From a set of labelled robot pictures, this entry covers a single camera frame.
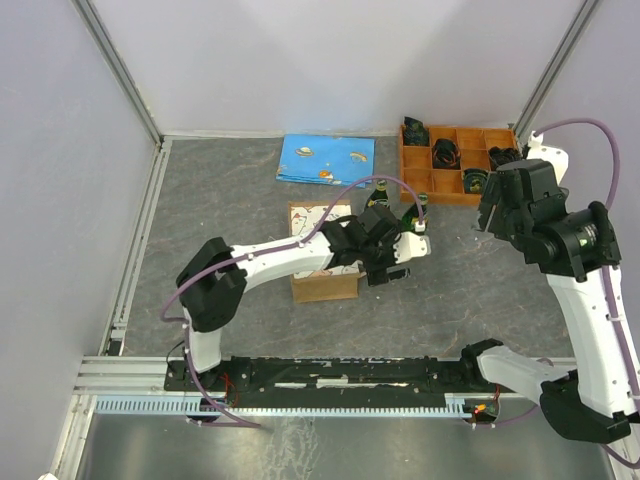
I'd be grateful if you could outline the burlap canvas tote bag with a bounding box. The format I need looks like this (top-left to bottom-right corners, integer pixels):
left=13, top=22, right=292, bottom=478
left=288, top=202, right=361, bottom=303

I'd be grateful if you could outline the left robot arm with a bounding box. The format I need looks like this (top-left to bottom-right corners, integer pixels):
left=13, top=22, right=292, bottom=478
left=176, top=206, right=429, bottom=390

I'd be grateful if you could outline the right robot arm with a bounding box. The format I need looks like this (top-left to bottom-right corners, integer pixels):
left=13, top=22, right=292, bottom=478
left=458, top=159, right=639, bottom=445

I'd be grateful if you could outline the dark rolled item bottom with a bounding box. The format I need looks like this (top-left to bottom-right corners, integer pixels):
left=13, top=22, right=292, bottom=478
left=462, top=168, right=489, bottom=195

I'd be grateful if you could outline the dark rolled item right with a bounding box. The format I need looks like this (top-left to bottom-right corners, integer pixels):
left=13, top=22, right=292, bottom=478
left=488, top=146, right=523, bottom=171

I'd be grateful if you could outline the green glass bottle left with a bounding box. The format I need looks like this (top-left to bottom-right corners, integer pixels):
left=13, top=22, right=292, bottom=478
left=365, top=179, right=389, bottom=208

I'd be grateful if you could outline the green glass bottle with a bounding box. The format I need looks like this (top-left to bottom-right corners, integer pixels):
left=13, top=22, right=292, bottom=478
left=401, top=192, right=429, bottom=231
left=365, top=179, right=389, bottom=208

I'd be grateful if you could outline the green glass bottle right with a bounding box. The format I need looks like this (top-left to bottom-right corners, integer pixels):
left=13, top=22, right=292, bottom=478
left=401, top=192, right=429, bottom=231

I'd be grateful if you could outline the dark rolled item middle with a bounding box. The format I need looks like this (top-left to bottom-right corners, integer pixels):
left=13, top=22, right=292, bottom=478
left=432, top=138, right=461, bottom=169

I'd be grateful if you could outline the orange compartment tray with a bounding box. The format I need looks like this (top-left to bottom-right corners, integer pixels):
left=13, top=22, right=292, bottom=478
left=398, top=121, right=519, bottom=206

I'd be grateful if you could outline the blue patterned folded cloth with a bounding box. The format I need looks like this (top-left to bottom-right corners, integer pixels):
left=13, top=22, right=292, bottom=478
left=276, top=134, right=375, bottom=185

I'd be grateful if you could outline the dark rolled item top-left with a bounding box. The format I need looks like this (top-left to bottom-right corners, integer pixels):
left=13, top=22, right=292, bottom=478
left=403, top=116, right=430, bottom=147

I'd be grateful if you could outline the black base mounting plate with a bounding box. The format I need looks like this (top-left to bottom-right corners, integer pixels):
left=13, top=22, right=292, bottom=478
left=163, top=355, right=521, bottom=409

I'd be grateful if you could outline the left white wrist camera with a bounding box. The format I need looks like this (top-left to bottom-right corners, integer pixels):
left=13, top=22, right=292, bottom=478
left=393, top=222, right=432, bottom=264

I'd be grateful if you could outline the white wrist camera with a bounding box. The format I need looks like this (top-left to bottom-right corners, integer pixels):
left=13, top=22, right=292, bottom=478
left=523, top=132, right=569, bottom=184
left=393, top=222, right=432, bottom=264

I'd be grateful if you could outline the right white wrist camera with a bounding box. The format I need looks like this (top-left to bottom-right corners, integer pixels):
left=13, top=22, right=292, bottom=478
left=523, top=132, right=569, bottom=184

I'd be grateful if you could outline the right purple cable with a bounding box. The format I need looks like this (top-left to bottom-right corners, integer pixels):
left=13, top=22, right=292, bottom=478
left=467, top=117, right=640, bottom=471

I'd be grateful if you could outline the aluminium frame rail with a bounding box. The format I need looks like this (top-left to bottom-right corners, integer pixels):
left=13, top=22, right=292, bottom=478
left=72, top=355, right=624, bottom=399

